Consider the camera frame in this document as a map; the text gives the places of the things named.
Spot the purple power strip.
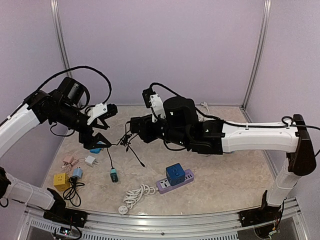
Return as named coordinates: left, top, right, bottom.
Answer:
left=117, top=168, right=196, bottom=215

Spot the left aluminium frame post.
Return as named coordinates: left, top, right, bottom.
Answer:
left=50, top=0, right=71, bottom=70

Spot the yellow cube socket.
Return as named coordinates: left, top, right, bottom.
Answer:
left=53, top=172, right=71, bottom=192

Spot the teal power strip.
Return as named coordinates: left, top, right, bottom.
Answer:
left=199, top=101, right=211, bottom=122

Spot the aluminium frame post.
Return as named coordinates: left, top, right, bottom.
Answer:
left=50, top=0, right=71, bottom=70
left=241, top=0, right=272, bottom=111

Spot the white wall charger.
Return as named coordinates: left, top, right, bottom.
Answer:
left=84, top=155, right=98, bottom=167

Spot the right aluminium frame post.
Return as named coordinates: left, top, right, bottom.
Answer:
left=241, top=0, right=272, bottom=111

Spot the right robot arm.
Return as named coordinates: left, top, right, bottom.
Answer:
left=129, top=94, right=317, bottom=222

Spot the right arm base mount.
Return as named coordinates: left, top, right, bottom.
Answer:
left=239, top=206, right=281, bottom=228

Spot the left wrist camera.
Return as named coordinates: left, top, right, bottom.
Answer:
left=85, top=103, right=118, bottom=125

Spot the pale blue round charger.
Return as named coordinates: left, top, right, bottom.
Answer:
left=72, top=167, right=83, bottom=180

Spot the light blue flat charger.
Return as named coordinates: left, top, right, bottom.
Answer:
left=89, top=141, right=105, bottom=154

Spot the front aluminium rail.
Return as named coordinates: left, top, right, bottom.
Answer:
left=16, top=198, right=311, bottom=240

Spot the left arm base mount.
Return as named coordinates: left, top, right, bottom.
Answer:
left=43, top=208, right=88, bottom=228

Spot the black charger with cable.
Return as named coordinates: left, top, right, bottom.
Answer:
left=111, top=120, right=146, bottom=168

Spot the pink charger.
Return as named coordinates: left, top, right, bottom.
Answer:
left=61, top=155, right=84, bottom=169

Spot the teal charger with cable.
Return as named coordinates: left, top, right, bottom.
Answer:
left=106, top=148, right=119, bottom=183

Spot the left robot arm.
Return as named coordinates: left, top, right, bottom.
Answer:
left=0, top=77, right=118, bottom=223

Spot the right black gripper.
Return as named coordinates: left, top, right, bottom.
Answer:
left=129, top=114, right=190, bottom=148

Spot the blue cube socket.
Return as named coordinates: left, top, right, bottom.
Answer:
left=165, top=163, right=186, bottom=186

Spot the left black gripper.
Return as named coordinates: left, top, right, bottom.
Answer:
left=54, top=101, right=112, bottom=150

